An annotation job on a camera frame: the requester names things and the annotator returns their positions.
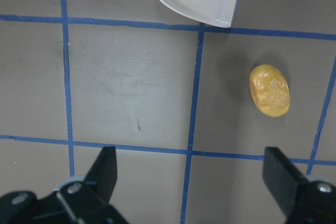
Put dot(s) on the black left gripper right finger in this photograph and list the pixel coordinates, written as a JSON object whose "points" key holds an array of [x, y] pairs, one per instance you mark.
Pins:
{"points": [[301, 199]]}

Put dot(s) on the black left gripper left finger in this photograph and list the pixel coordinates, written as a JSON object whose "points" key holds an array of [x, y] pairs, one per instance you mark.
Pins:
{"points": [[85, 200]]}

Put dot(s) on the yellow-brown bread roll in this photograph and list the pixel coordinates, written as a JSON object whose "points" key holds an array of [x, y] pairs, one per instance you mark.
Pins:
{"points": [[269, 91]]}

